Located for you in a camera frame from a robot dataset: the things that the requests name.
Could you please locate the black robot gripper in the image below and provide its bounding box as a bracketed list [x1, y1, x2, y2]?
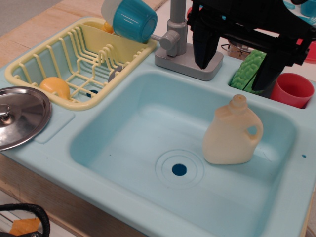
[188, 0, 316, 91]

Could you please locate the cream detergent bottle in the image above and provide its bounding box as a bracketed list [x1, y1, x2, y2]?
[202, 94, 264, 164]

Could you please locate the grey utensil in rack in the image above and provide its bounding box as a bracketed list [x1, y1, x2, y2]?
[108, 66, 123, 83]

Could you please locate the yellow drying rack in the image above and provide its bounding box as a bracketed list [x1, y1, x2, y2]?
[4, 17, 157, 111]

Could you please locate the green sponge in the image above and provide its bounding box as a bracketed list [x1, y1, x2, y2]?
[230, 49, 266, 95]

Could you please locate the grey toy faucet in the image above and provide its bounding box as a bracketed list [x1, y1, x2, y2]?
[155, 0, 224, 81]

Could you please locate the red plastic cup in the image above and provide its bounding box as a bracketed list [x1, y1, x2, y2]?
[270, 73, 315, 109]

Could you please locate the red bowl background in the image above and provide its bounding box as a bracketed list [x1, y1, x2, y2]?
[304, 41, 316, 64]

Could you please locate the teal dish background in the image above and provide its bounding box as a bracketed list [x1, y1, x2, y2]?
[283, 0, 316, 26]

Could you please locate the teal plastic cup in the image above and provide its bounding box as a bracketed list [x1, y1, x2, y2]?
[113, 0, 158, 43]

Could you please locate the orange toy piece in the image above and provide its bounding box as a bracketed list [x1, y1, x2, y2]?
[101, 21, 114, 34]

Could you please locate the white plastic cup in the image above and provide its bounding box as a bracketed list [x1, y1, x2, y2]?
[101, 0, 121, 25]

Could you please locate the steel pot lid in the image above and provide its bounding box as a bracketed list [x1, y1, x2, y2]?
[0, 86, 52, 151]

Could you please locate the orange tape piece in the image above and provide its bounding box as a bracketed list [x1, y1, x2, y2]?
[9, 218, 40, 236]

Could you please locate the metal wire basket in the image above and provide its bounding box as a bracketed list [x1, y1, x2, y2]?
[221, 40, 253, 60]

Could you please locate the black cable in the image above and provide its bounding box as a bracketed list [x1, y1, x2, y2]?
[0, 203, 51, 237]

